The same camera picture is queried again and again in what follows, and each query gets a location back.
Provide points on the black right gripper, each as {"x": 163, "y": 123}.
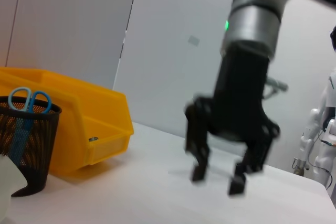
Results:
{"x": 241, "y": 98}

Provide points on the green plastic wrapper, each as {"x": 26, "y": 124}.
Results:
{"x": 93, "y": 138}

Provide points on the blue scissors with sheath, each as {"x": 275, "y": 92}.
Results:
{"x": 30, "y": 100}

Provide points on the black mesh pen holder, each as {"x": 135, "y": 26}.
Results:
{"x": 42, "y": 142}

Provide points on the green glass fruit plate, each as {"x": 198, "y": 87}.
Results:
{"x": 10, "y": 190}

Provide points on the white humanoid robot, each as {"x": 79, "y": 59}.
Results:
{"x": 323, "y": 129}

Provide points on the yellow plastic bin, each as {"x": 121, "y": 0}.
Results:
{"x": 78, "y": 103}

